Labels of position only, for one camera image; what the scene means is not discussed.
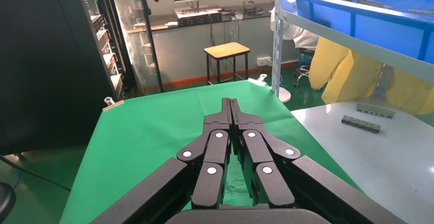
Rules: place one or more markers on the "silver binder clip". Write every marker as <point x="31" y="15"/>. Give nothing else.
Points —
<point x="113" y="106"/>
<point x="257" y="82"/>

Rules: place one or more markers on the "grey desk with dark top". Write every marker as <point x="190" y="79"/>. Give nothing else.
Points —
<point x="190" y="53"/>

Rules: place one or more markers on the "stamped sheet metal plate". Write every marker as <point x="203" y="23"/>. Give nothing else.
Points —
<point x="366" y="2"/>

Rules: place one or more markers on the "white keyboard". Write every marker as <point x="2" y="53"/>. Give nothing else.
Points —
<point x="196" y="11"/>

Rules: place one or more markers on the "black stand pole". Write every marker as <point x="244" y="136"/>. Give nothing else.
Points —
<point x="149" y="39"/>

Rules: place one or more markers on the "wooden top black stool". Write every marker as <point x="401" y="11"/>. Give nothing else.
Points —
<point x="226" y="49"/>

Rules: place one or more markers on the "black server cabinet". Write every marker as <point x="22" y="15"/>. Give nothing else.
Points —
<point x="51" y="63"/>

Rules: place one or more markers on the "blue plastic bin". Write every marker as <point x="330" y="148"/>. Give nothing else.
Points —
<point x="379" y="29"/>

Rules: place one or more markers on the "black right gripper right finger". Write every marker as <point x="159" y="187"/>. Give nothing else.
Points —
<point x="268" y="181"/>

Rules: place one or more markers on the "yellow cloth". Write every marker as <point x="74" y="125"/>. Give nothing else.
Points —
<point x="339" y="70"/>

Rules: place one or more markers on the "grey tape strip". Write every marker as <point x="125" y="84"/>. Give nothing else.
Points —
<point x="422" y="11"/>

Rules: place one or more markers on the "dark headset device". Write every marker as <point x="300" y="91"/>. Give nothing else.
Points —
<point x="252" y="9"/>

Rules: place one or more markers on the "white wall power strip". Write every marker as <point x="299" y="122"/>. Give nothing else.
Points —
<point x="264" y="61"/>

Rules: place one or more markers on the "white garment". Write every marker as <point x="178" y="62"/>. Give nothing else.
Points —
<point x="307" y="39"/>

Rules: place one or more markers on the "grey metal connector strip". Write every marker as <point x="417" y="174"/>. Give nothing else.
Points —
<point x="360" y="124"/>
<point x="374" y="110"/>

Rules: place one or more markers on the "green table cloth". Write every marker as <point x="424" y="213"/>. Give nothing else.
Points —
<point x="152" y="131"/>

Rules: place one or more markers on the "black office chair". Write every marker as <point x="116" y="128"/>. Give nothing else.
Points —
<point x="305" y="51"/>

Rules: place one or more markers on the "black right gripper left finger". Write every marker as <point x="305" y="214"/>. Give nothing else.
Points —
<point x="210" y="181"/>

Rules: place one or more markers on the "black round object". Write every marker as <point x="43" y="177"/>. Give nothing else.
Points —
<point x="6" y="200"/>

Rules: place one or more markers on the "glass cabinet door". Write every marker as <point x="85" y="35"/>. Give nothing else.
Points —
<point x="134" y="49"/>

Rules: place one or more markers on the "white metal shelf rack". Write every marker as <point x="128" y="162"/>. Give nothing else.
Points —
<point x="278" y="46"/>

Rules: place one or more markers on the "black equipment box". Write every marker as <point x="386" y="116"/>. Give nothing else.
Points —
<point x="200" y="20"/>

